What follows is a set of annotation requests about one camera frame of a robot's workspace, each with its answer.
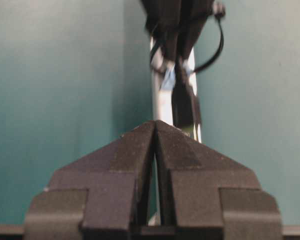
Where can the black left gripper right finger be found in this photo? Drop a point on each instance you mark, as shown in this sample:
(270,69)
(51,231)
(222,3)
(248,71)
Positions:
(206,195)

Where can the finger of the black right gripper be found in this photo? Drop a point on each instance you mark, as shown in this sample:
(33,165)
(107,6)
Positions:
(162,18)
(194,14)

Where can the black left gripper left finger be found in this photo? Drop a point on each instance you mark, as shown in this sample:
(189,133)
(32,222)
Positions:
(99,196)

